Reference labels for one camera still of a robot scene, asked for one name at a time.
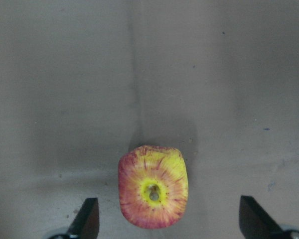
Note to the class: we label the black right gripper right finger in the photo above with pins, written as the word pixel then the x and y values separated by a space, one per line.
pixel 256 223

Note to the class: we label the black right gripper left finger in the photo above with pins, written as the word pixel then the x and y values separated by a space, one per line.
pixel 86 223

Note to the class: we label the red yellow apple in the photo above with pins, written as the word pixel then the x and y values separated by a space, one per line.
pixel 153 186

